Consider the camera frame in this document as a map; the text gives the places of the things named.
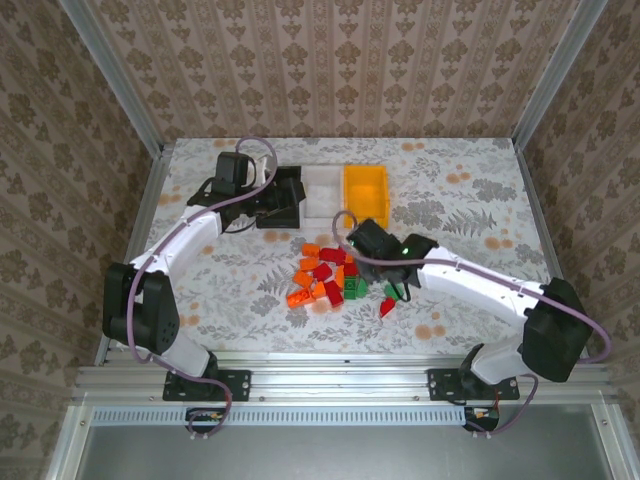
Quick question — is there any black cable connector box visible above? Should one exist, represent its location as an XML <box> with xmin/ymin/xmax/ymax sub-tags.
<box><xmin>463</xmin><ymin>405</ymin><xmax>501</xmax><ymax>432</ymax></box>
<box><xmin>187</xmin><ymin>407</ymin><xmax>225</xmax><ymax>434</ymax></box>

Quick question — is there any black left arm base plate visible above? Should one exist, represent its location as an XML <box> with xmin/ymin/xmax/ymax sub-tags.
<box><xmin>163</xmin><ymin>368</ymin><xmax>252</xmax><ymax>403</ymax></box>

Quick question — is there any aluminium table side rail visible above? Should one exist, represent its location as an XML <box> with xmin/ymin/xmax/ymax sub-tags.
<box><xmin>93</xmin><ymin>143</ymin><xmax>176</xmax><ymax>366</ymax></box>
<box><xmin>513</xmin><ymin>143</ymin><xmax>591</xmax><ymax>365</ymax></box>

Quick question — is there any black plastic bin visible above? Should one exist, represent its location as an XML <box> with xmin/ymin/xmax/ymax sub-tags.
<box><xmin>255</xmin><ymin>164</ymin><xmax>307</xmax><ymax>231</ymax></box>

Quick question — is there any white plastic bin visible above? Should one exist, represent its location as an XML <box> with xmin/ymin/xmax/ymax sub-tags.
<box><xmin>302</xmin><ymin>164</ymin><xmax>346</xmax><ymax>230</ymax></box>

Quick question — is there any aluminium mounting beam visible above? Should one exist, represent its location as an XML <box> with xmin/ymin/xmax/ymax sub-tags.
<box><xmin>72</xmin><ymin>349</ymin><xmax>614</xmax><ymax>406</ymax></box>

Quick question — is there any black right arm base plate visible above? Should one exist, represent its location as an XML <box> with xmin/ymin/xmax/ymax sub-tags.
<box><xmin>427</xmin><ymin>368</ymin><xmax>521</xmax><ymax>403</ymax></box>

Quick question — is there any grey metal tray panel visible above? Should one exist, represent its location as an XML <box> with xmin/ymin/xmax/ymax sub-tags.
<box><xmin>47</xmin><ymin>404</ymin><xmax>640</xmax><ymax>480</ymax></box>

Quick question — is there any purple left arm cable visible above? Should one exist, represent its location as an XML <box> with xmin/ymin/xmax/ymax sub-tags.
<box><xmin>127</xmin><ymin>136</ymin><xmax>280</xmax><ymax>442</ymax></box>

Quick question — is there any white slotted cable duct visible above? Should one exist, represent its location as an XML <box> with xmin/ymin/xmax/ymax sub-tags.
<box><xmin>91</xmin><ymin>405</ymin><xmax>469</xmax><ymax>427</ymax></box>

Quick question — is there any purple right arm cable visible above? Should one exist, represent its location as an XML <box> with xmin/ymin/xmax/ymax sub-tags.
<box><xmin>332</xmin><ymin>209</ymin><xmax>614</xmax><ymax>441</ymax></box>

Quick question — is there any floral patterned table cover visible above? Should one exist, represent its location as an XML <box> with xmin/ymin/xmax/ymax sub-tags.
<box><xmin>115</xmin><ymin>137</ymin><xmax>575</xmax><ymax>357</ymax></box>

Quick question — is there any yellow plastic bin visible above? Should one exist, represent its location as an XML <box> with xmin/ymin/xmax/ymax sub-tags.
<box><xmin>342</xmin><ymin>164</ymin><xmax>392</xmax><ymax>229</ymax></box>

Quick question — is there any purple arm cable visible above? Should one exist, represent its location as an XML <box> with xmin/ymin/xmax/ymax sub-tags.
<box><xmin>332</xmin><ymin>209</ymin><xmax>614</xmax><ymax>441</ymax></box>
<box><xmin>127</xmin><ymin>136</ymin><xmax>280</xmax><ymax>442</ymax></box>

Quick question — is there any aluminium lower frame rail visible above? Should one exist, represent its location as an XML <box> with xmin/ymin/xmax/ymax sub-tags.
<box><xmin>47</xmin><ymin>404</ymin><xmax>95</xmax><ymax>480</ymax></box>
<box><xmin>591</xmin><ymin>404</ymin><xmax>640</xmax><ymax>480</ymax></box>

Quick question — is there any aluminium frame post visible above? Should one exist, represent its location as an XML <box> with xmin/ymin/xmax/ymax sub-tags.
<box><xmin>57</xmin><ymin>0</ymin><xmax>166</xmax><ymax>157</ymax></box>
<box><xmin>512</xmin><ymin>0</ymin><xmax>609</xmax><ymax>151</ymax></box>

